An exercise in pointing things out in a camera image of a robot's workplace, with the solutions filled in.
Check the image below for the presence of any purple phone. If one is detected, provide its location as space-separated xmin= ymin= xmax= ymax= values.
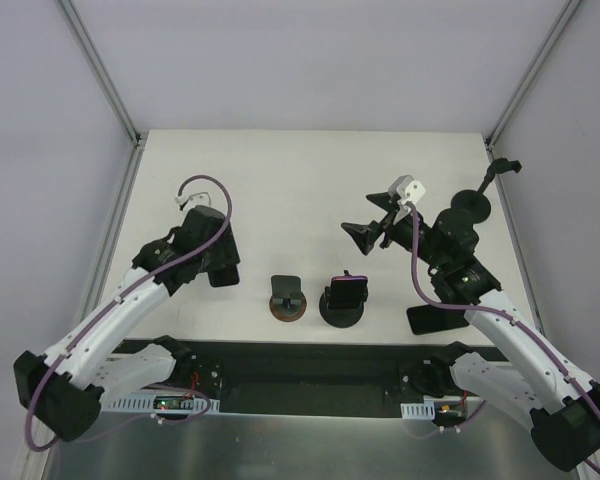
xmin=326 ymin=274 xmax=368 ymax=310

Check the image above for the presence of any black tall phone stand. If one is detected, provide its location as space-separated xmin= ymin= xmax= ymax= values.
xmin=450 ymin=157 xmax=522 ymax=224

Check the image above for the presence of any brown base phone stand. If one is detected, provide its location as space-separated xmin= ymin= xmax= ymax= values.
xmin=269 ymin=274 xmax=307 ymax=323

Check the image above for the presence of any black clamp phone stand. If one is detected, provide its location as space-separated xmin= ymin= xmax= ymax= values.
xmin=319 ymin=270 xmax=366 ymax=329

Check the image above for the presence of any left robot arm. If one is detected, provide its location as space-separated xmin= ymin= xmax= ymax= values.
xmin=14 ymin=205 xmax=240 ymax=452

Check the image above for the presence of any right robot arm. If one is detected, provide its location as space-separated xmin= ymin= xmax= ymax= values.
xmin=341 ymin=193 xmax=600 ymax=472

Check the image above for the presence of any black phone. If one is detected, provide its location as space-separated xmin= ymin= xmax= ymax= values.
xmin=406 ymin=305 xmax=469 ymax=336

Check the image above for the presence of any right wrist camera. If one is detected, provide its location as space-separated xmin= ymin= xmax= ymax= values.
xmin=387 ymin=175 xmax=426 ymax=224

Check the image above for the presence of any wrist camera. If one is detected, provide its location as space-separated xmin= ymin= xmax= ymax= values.
xmin=387 ymin=175 xmax=426 ymax=224
xmin=175 ymin=191 xmax=212 ymax=212

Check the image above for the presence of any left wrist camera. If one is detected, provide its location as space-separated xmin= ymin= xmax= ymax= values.
xmin=175 ymin=191 xmax=212 ymax=212

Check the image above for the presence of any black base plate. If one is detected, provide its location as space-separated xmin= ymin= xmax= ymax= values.
xmin=119 ymin=338 xmax=486 ymax=416

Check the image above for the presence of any left aluminium frame post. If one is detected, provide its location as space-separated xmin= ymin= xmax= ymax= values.
xmin=55 ymin=0 xmax=144 ymax=147

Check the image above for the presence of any aluminium frame post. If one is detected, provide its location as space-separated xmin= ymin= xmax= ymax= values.
xmin=55 ymin=0 xmax=144 ymax=147
xmin=484 ymin=0 xmax=586 ymax=152

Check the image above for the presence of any right aluminium frame post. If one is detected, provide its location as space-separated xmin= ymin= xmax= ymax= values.
xmin=484 ymin=0 xmax=586 ymax=152

